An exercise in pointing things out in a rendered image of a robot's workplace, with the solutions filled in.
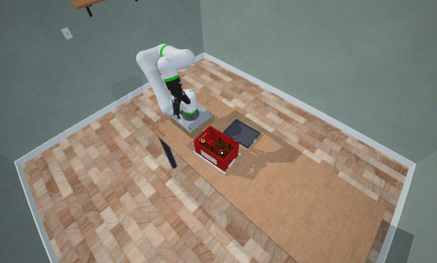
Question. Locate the red plastic crate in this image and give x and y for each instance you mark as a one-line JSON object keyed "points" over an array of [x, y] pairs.
{"points": [[211, 137]]}

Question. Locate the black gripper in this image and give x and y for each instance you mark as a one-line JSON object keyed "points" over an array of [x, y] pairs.
{"points": [[180, 95]]}

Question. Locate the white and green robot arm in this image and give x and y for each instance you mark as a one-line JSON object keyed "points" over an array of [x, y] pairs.
{"points": [[169, 62]]}

